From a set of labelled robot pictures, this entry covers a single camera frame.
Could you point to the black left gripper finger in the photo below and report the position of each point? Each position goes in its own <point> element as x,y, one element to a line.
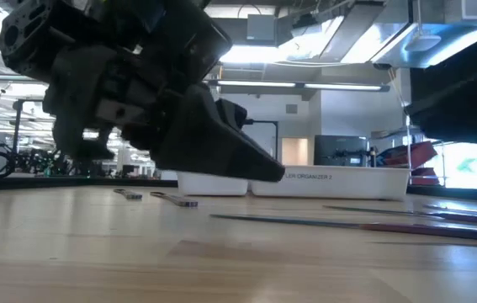
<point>213,147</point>
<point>234,111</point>

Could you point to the white cutlery organizer tray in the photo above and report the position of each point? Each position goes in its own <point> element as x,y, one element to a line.
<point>339,187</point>

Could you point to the linear ceiling light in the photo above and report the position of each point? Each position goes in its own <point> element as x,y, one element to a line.
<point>263,84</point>

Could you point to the grey ceiling box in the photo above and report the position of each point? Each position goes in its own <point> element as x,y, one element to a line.
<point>261,27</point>

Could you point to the black computer monitor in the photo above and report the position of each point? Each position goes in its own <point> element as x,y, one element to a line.
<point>341,149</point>

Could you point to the wheeled metal rack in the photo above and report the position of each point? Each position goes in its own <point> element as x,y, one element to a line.
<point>389,134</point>

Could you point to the black background robot arms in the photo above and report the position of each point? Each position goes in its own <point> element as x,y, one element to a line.
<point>40,162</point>

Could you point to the red storage bin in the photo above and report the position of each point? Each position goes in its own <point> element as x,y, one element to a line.
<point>410,153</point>
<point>425,177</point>

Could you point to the white ceiling access point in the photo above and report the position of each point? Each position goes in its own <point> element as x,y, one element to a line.
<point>423,42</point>

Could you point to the black door frame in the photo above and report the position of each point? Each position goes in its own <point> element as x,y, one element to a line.
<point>276,139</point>

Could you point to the grey wall vent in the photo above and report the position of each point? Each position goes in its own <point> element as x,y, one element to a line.
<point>291,108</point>

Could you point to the black neighbouring rig frame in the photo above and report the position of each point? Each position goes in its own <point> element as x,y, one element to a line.
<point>17,126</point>

